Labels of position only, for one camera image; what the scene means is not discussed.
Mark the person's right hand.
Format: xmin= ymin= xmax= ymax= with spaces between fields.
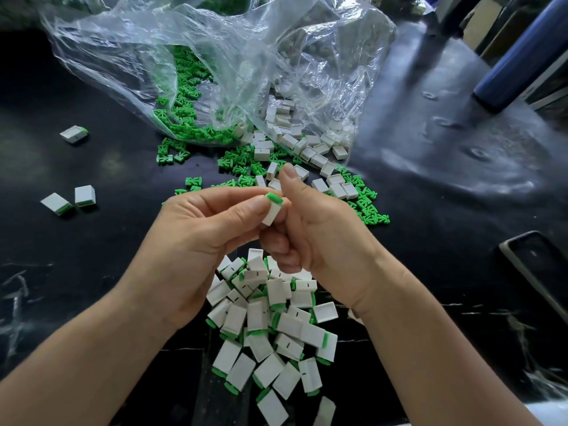
xmin=259 ymin=164 xmax=393 ymax=314

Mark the person's left hand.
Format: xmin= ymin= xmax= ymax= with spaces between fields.
xmin=122 ymin=186 xmax=278 ymax=332

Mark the white plastic part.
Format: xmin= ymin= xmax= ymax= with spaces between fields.
xmin=260 ymin=200 xmax=283 ymax=229

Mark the heap of white caps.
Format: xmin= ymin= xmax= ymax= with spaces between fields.
xmin=253 ymin=97 xmax=360 ymax=202

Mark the assembled white-green part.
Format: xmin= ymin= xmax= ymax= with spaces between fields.
xmin=75 ymin=184 xmax=97 ymax=208
xmin=40 ymin=192 xmax=74 ymax=217
xmin=59 ymin=125 xmax=90 ymax=144

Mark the pile of assembled white-green pieces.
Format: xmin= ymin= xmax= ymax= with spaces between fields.
xmin=206 ymin=248 xmax=340 ymax=426

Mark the pile of green clips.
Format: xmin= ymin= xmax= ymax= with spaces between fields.
xmin=153 ymin=44 xmax=392 ymax=227

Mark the person's right forearm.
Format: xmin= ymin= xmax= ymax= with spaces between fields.
xmin=350 ymin=270 xmax=543 ymax=426

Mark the person's left forearm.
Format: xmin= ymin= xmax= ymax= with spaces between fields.
xmin=0 ymin=288 xmax=174 ymax=426

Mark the clear plastic bag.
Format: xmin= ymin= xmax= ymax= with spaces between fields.
xmin=40 ymin=0 xmax=396 ymax=147

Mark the black smartphone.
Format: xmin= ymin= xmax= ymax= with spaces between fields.
xmin=499 ymin=230 xmax=568 ymax=323

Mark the plastic bag full of green pieces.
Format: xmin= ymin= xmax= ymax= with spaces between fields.
xmin=115 ymin=0 xmax=259 ymax=16

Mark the brown cardboard box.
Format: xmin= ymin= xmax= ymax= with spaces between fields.
xmin=460 ymin=0 xmax=502 ymax=51

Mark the blue cylinder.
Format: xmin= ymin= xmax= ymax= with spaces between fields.
xmin=472 ymin=0 xmax=568 ymax=114

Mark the large bag of assembled pieces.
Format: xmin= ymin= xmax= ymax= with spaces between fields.
xmin=0 ymin=0 xmax=108 ymax=30

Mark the white metal frame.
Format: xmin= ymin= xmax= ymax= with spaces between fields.
xmin=430 ymin=0 xmax=568 ymax=51

